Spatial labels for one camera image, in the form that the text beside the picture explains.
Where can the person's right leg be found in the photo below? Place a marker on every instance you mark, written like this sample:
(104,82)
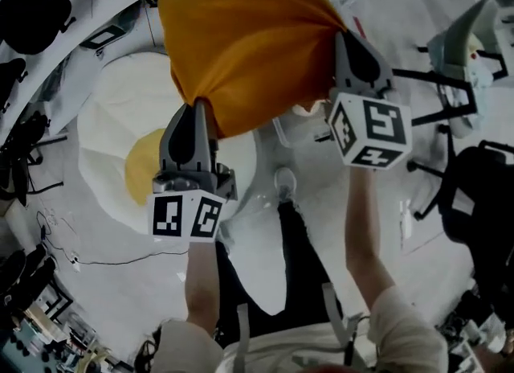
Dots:
(301,251)

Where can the white and yellow round pouf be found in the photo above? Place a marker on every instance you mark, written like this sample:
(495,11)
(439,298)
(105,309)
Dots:
(120,94)

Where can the black metal frame chair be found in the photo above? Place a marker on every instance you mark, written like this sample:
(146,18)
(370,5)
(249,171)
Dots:
(433,78)

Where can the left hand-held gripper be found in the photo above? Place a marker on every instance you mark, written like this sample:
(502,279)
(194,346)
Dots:
(176,214)

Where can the shelf of black helmets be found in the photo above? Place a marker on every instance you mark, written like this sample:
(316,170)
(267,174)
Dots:
(36,25)

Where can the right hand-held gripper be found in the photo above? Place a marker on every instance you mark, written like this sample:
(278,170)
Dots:
(377,130)

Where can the black office chair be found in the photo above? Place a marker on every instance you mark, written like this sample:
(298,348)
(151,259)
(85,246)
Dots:
(482,194)

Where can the person's right forearm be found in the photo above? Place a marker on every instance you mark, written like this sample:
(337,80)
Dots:
(363,234)

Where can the person's torso in pale shirt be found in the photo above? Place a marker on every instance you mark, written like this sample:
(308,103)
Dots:
(401,331)

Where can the person's left forearm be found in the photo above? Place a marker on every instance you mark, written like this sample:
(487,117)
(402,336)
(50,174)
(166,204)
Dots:
(202,283)

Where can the white metal display rack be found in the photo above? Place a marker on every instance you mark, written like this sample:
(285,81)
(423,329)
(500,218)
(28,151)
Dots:
(112,9)

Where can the cluttered work desk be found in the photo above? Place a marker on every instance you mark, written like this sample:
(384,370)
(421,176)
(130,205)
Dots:
(48,343)

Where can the dark wicker chair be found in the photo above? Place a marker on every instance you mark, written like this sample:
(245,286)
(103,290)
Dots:
(20,150)

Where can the person's right white shoe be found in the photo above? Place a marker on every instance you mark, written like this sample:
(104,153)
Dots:
(285,182)

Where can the small orange cushion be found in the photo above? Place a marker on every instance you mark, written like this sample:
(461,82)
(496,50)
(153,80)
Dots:
(249,42)

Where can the black cross-braced table frame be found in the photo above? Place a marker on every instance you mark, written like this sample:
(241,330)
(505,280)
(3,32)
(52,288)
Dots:
(60,303)

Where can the white power strip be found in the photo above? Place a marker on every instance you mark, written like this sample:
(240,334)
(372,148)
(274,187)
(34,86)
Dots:
(74,263)

